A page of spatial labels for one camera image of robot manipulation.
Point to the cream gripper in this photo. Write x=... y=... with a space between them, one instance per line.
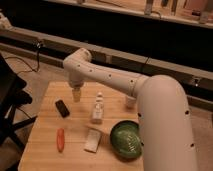
x=76 y=94

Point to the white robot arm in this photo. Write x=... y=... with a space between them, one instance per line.
x=163 y=111

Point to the black eraser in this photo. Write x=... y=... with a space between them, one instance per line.
x=61 y=107

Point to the white sponge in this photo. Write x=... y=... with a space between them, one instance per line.
x=92 y=140

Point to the small clear bottle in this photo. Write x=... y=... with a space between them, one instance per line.
x=98 y=109

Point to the orange carrot toy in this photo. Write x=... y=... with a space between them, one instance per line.
x=60 y=139

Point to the white paper cup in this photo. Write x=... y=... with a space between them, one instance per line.
x=130 y=102

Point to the black office chair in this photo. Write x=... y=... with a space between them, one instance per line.
x=12 y=96

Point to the green bowl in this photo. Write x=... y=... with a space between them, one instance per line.
x=125 y=140

